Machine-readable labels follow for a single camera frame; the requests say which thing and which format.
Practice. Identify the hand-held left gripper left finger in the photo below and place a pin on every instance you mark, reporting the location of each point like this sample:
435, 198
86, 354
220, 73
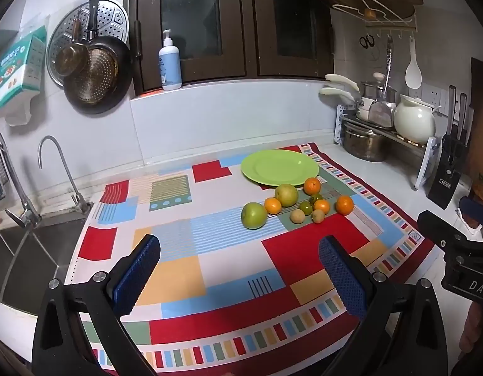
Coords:
137, 278

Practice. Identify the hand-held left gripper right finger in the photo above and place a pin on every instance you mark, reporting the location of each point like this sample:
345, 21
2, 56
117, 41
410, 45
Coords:
339, 278

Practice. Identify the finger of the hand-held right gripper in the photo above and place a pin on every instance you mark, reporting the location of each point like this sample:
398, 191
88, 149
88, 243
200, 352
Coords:
476, 209
441, 229

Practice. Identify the orange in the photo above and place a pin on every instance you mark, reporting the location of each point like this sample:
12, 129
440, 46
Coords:
322, 206
345, 205
313, 186
273, 205

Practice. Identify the brown kiwi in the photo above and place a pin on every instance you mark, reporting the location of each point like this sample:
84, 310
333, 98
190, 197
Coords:
297, 216
318, 216

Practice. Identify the green apple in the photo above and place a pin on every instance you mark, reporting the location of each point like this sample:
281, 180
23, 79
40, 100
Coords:
254, 215

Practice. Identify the green plate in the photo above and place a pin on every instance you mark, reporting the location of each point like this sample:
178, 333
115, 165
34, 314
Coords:
280, 166

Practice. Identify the person's right hand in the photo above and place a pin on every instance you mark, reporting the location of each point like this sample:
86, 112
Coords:
471, 329

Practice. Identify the black knife block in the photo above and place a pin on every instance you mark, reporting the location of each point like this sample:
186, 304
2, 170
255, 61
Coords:
447, 172

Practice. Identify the metal shelf rack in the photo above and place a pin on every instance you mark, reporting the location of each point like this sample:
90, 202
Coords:
425, 164

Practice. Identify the small dark green citrus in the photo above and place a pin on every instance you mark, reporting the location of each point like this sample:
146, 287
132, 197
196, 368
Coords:
316, 197

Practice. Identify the colourful patchwork cloth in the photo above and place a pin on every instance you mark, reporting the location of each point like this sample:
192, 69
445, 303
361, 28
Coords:
226, 266

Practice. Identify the yellow-green apple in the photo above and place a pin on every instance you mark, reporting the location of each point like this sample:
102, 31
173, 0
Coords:
286, 195

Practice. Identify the dark wooden board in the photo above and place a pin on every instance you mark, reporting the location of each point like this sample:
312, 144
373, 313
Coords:
482, 105

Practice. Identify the white ceramic pot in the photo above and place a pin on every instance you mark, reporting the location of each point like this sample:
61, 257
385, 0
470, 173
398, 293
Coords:
413, 121

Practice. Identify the steel sink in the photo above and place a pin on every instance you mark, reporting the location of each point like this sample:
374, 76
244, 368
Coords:
26, 258

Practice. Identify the large steel pot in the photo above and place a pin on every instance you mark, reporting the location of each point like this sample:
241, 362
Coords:
363, 143

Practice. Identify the metal spatula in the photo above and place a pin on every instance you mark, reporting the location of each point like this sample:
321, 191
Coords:
382, 115

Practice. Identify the thin curved faucet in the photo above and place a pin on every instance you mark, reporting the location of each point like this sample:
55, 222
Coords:
67, 168

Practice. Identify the large chrome faucet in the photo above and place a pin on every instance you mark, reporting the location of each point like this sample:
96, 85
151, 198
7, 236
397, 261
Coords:
18, 203

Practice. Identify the white rice paddle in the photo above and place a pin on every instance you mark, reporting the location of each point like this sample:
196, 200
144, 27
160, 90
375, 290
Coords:
413, 74

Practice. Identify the black scissors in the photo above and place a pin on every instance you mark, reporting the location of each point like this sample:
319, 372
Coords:
367, 42

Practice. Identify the white plastic bag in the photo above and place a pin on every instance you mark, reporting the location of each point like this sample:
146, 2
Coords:
20, 111

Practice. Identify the copper colander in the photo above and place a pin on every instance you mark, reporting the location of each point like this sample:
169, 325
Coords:
96, 74

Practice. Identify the black frying pan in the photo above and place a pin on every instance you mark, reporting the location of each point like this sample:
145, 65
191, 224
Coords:
122, 66

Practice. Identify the blue white pump bottle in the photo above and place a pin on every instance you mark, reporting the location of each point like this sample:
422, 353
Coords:
170, 66

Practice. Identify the small copper pot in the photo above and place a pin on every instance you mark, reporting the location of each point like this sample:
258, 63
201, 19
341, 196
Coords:
71, 58

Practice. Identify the teal cardboard box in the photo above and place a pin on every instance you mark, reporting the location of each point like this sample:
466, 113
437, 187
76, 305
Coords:
14, 70

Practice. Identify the perforated metal steamer plate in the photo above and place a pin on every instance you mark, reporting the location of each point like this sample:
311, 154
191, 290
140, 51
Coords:
108, 15

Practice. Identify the white wall outlet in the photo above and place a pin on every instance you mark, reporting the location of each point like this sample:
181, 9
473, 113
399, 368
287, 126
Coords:
431, 94

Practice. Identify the white hook rail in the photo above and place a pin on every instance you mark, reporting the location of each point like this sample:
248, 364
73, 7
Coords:
390, 27

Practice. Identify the brown window frame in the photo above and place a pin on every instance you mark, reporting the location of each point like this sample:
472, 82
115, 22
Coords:
265, 27
147, 27

